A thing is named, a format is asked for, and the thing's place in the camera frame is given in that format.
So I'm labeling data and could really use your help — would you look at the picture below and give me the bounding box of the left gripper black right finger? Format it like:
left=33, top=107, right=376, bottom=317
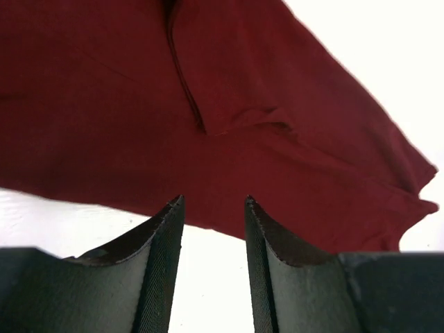
left=245, top=197, right=443, bottom=333

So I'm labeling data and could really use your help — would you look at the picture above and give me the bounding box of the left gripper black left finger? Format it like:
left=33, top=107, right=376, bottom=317
left=1, top=196, right=185, bottom=333

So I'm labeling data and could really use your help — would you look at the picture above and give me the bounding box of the dark red t-shirt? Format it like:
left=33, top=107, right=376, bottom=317
left=1, top=1, right=438, bottom=253

